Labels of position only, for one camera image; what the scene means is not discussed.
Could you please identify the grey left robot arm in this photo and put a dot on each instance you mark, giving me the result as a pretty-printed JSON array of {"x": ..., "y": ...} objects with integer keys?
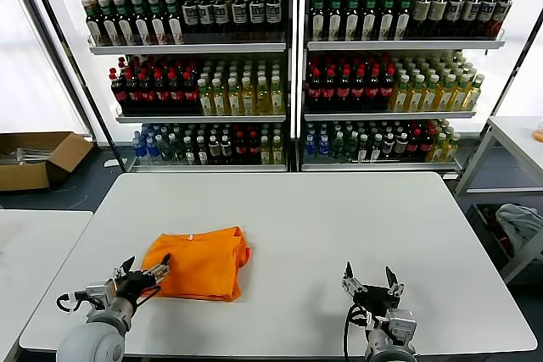
[{"x": 93, "y": 336}]

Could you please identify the red cap cola bottle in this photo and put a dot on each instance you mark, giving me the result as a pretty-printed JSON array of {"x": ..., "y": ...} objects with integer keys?
[
  {"x": 359, "y": 92},
  {"x": 387, "y": 92},
  {"x": 253, "y": 149},
  {"x": 147, "y": 94},
  {"x": 240, "y": 149},
  {"x": 329, "y": 92},
  {"x": 161, "y": 94},
  {"x": 176, "y": 94},
  {"x": 191, "y": 94},
  {"x": 344, "y": 92},
  {"x": 414, "y": 145},
  {"x": 133, "y": 94},
  {"x": 119, "y": 94},
  {"x": 427, "y": 145},
  {"x": 315, "y": 92},
  {"x": 373, "y": 92}
]

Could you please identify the grey metal shelf board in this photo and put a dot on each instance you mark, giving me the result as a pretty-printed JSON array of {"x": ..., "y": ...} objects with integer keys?
[
  {"x": 401, "y": 45},
  {"x": 189, "y": 48},
  {"x": 202, "y": 118},
  {"x": 380, "y": 165},
  {"x": 202, "y": 168},
  {"x": 388, "y": 115}
]

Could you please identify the small orange object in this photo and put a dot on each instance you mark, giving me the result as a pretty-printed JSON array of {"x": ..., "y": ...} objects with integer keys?
[{"x": 539, "y": 134}]

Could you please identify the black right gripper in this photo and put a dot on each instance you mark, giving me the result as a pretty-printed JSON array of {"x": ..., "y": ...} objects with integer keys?
[{"x": 375, "y": 300}]

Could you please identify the orange t-shirt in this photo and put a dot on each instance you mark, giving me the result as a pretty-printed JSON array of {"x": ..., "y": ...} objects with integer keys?
[{"x": 199, "y": 264}]

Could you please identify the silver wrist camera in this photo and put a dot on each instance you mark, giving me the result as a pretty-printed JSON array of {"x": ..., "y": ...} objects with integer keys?
[
  {"x": 99, "y": 294},
  {"x": 403, "y": 324}
]

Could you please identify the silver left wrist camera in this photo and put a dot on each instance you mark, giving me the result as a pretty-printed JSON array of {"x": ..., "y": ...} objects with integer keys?
[{"x": 99, "y": 294}]

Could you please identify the wrapped metal parts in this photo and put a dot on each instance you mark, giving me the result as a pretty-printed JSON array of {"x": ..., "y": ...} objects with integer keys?
[{"x": 36, "y": 154}]

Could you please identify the black storage bin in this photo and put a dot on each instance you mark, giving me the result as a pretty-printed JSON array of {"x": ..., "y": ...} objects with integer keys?
[{"x": 482, "y": 226}]

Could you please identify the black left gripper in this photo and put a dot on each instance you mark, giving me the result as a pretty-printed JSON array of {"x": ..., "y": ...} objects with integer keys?
[{"x": 133, "y": 285}]

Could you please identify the clear green water bottle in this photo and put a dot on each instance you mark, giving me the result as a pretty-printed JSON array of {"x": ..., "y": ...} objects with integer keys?
[
  {"x": 162, "y": 150},
  {"x": 175, "y": 149},
  {"x": 350, "y": 147},
  {"x": 337, "y": 147}
]

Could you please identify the small white flat object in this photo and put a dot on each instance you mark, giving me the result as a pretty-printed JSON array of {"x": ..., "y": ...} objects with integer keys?
[{"x": 112, "y": 163}]

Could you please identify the dark bottle pale label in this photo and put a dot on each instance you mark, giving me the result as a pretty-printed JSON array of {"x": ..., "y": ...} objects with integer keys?
[
  {"x": 401, "y": 146},
  {"x": 214, "y": 150},
  {"x": 388, "y": 146},
  {"x": 225, "y": 150}
]

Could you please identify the yellow tea bottle white cap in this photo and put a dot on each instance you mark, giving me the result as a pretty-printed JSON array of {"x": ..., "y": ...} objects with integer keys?
[
  {"x": 205, "y": 101},
  {"x": 459, "y": 96},
  {"x": 277, "y": 152},
  {"x": 219, "y": 101},
  {"x": 248, "y": 101},
  {"x": 399, "y": 96},
  {"x": 439, "y": 148},
  {"x": 233, "y": 101},
  {"x": 414, "y": 96},
  {"x": 276, "y": 101},
  {"x": 444, "y": 96},
  {"x": 265, "y": 152},
  {"x": 262, "y": 101},
  {"x": 473, "y": 96},
  {"x": 452, "y": 147},
  {"x": 429, "y": 96}
]

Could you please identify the dark bottle white square label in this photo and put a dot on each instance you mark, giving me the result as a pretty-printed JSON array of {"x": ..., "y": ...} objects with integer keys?
[
  {"x": 206, "y": 14},
  {"x": 239, "y": 13},
  {"x": 190, "y": 14},
  {"x": 221, "y": 14},
  {"x": 486, "y": 9},
  {"x": 256, "y": 12},
  {"x": 502, "y": 7},
  {"x": 470, "y": 9},
  {"x": 272, "y": 12},
  {"x": 455, "y": 9}
]

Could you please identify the dark tea bottle green cap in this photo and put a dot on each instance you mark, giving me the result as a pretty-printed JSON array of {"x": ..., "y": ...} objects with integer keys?
[
  {"x": 351, "y": 22},
  {"x": 334, "y": 22},
  {"x": 402, "y": 22},
  {"x": 94, "y": 24},
  {"x": 158, "y": 24},
  {"x": 110, "y": 24},
  {"x": 175, "y": 24},
  {"x": 125, "y": 24},
  {"x": 141, "y": 24},
  {"x": 317, "y": 22},
  {"x": 368, "y": 22},
  {"x": 386, "y": 22}
]

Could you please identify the crumpled grey cloth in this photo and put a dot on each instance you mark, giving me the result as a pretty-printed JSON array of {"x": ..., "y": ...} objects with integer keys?
[{"x": 518, "y": 226}]

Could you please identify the brown cardboard box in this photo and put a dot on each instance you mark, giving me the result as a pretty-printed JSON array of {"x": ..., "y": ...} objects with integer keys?
[{"x": 24, "y": 176}]

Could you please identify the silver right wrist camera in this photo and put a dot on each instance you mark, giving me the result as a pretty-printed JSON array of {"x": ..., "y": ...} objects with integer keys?
[{"x": 403, "y": 324}]

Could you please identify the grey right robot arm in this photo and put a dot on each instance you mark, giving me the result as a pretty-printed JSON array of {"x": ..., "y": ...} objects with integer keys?
[{"x": 388, "y": 349}]

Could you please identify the grey metal frame table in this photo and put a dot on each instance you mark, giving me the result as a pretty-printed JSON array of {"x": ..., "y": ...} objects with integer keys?
[{"x": 516, "y": 132}]

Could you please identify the dark bottle beige label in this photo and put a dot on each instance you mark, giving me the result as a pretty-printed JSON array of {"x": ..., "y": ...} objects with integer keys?
[
  {"x": 438, "y": 9},
  {"x": 422, "y": 9}
]

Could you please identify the dark drink bottle white cap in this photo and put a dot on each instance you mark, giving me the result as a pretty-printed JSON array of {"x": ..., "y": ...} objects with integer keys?
[
  {"x": 189, "y": 152},
  {"x": 375, "y": 148},
  {"x": 202, "y": 152},
  {"x": 362, "y": 148}
]

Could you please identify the blue label water bottle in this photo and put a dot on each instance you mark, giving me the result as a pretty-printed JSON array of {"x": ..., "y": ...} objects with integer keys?
[
  {"x": 138, "y": 149},
  {"x": 151, "y": 150},
  {"x": 310, "y": 148},
  {"x": 323, "y": 148}
]

